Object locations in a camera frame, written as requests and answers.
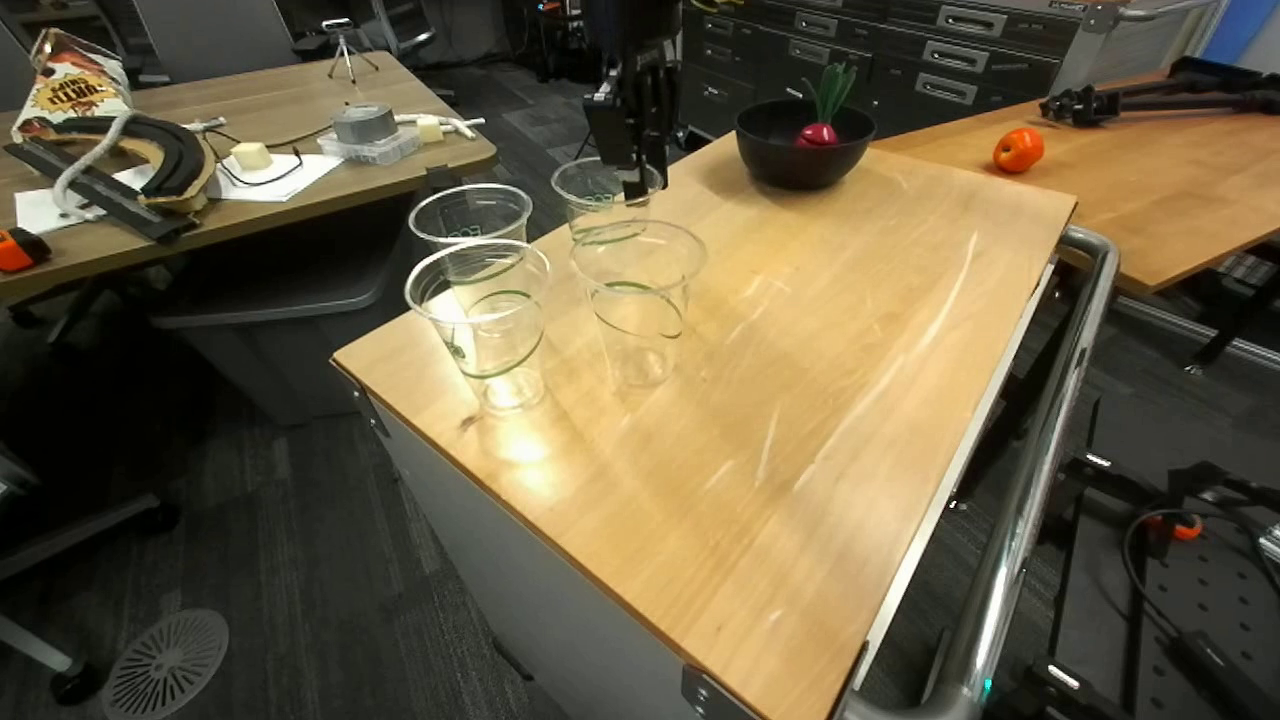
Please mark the blue panel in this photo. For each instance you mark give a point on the blue panel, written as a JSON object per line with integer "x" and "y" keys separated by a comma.
{"x": 1244, "y": 25}

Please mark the round perforated floor disc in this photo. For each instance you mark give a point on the round perforated floor disc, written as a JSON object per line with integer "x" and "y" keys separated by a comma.
{"x": 164, "y": 662}

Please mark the grey tape roll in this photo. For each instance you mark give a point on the grey tape roll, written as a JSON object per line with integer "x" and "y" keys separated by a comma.
{"x": 360, "y": 125}

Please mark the orange toy fruit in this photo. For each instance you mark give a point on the orange toy fruit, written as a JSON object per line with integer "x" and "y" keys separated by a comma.
{"x": 1016, "y": 148}

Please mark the black bowl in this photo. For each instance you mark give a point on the black bowl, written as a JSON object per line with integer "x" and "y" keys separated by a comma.
{"x": 773, "y": 163}

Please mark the clear plastic container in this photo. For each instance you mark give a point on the clear plastic container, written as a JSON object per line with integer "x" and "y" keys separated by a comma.
{"x": 387, "y": 145}

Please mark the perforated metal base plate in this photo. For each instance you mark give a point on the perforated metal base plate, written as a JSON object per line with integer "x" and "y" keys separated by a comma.
{"x": 1226, "y": 600}

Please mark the black flat bar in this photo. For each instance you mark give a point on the black flat bar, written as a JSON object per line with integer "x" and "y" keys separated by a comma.
{"x": 92, "y": 193}

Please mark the large white paper sheet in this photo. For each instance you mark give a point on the large white paper sheet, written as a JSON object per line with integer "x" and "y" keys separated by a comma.
{"x": 284, "y": 176}

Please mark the orange object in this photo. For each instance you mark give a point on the orange object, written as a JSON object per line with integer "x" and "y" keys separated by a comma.
{"x": 15, "y": 251}

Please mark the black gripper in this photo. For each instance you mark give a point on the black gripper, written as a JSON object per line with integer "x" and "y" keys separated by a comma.
{"x": 640, "y": 42}

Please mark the white tube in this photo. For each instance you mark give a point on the white tube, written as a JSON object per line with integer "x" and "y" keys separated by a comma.
{"x": 92, "y": 153}

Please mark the red toy radish green leaves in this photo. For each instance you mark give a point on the red toy radish green leaves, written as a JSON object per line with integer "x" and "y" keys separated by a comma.
{"x": 819, "y": 134}

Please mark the small white paper card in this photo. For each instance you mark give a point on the small white paper card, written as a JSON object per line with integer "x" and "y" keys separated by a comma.
{"x": 42, "y": 211}

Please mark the dark chair with metal legs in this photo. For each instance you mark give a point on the dark chair with metal legs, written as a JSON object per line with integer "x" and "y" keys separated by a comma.
{"x": 55, "y": 532}

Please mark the clear plastic cup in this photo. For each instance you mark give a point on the clear plastic cup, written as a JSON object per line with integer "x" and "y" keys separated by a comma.
{"x": 592, "y": 215}
{"x": 640, "y": 313}
{"x": 482, "y": 335}
{"x": 464, "y": 217}

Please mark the grey office chair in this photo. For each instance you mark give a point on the grey office chair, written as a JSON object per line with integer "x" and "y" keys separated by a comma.
{"x": 213, "y": 33}

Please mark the pale yellow small block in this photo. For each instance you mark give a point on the pale yellow small block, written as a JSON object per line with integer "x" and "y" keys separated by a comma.
{"x": 249, "y": 159}

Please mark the grey storage bin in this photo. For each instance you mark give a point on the grey storage bin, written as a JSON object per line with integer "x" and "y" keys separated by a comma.
{"x": 1121, "y": 33}

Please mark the black folded tripod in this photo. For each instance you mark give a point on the black folded tripod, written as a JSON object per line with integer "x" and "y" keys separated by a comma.
{"x": 1121, "y": 98}

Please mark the chip bag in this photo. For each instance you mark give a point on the chip bag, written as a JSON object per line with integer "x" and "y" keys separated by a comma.
{"x": 75, "y": 90}

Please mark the dark drawer cabinet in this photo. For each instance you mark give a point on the dark drawer cabinet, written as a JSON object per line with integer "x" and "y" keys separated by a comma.
{"x": 961, "y": 62}

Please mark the white plug adapter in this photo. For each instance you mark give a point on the white plug adapter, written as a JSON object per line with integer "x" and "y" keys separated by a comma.
{"x": 442, "y": 125}

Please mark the mini camera tripod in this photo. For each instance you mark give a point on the mini camera tripod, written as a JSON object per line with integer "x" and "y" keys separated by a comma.
{"x": 349, "y": 44}

